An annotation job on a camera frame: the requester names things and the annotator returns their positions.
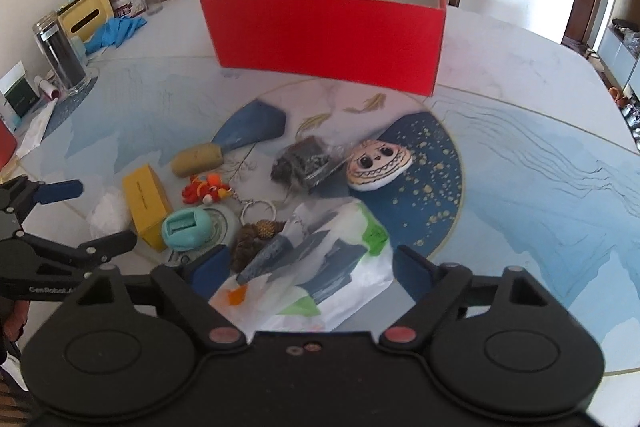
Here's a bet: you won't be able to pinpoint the teal plastic case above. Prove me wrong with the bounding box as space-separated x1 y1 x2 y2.
161 205 217 252

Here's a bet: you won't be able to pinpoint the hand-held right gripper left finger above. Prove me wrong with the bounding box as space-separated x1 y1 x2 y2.
79 244 247 351

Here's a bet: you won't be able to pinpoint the person's left hand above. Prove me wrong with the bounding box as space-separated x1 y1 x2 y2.
0 299 32 363

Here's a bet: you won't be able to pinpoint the red cardboard box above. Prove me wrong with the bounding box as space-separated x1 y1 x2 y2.
200 0 447 98

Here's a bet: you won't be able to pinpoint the white plastic wrapper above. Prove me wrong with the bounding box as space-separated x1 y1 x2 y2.
15 99 60 158

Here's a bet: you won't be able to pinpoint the white printed plastic bag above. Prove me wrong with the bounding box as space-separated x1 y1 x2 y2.
207 199 395 333

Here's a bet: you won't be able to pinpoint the dark item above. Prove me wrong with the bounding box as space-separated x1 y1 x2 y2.
270 134 353 198

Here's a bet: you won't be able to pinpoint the tan sponge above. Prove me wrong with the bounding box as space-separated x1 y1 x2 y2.
170 142 226 178

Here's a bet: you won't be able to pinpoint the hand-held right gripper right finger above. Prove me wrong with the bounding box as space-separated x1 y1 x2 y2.
379 245 552 349

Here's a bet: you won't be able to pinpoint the blue cloth gloves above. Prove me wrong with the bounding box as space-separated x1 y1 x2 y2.
84 16 148 55

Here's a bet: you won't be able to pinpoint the white tissue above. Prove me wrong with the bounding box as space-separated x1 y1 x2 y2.
86 187 133 240

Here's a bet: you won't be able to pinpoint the beige monster face plush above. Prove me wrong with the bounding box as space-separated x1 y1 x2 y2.
346 138 413 192

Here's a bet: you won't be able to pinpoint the dark glass jar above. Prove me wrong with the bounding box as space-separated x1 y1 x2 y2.
32 13 93 96

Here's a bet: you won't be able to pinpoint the grey storage cabinet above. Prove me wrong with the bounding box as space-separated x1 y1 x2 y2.
597 19 640 88

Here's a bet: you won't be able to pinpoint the grey clear gear toy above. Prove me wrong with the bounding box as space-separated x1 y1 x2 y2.
197 204 242 250

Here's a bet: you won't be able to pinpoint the red object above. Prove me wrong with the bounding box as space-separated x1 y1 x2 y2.
0 122 20 170

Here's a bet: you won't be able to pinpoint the red crochet keychain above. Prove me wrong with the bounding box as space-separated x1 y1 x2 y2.
181 173 278 228

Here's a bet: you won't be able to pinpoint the pine cone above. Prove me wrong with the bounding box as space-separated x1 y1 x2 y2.
230 219 288 273

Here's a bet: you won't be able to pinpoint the yellow tissue box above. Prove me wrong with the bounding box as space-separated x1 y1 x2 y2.
56 0 113 40

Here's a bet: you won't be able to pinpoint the small white red tube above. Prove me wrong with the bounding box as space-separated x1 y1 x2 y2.
32 74 62 102

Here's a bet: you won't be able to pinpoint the green white box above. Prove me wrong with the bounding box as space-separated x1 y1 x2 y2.
0 61 38 120

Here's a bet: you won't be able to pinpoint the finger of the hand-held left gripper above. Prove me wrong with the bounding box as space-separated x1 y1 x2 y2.
15 229 138 269
0 175 84 228

